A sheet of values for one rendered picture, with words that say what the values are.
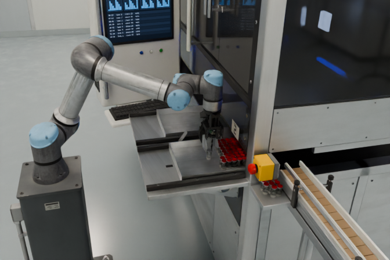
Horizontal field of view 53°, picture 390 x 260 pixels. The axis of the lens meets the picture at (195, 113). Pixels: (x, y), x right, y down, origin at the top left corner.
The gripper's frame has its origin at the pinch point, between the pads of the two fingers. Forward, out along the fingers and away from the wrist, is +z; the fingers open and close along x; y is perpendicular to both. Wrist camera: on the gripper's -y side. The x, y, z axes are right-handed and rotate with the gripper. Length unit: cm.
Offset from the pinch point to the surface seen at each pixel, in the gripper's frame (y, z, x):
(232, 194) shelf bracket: 9.9, 18.5, 8.4
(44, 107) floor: -256, 94, -100
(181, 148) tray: -10.0, 5.1, -9.8
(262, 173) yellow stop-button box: 30.3, -6.2, 11.1
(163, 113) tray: -44.9, 4.5, -11.4
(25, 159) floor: -159, 94, -108
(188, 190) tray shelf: 19.5, 5.4, -13.5
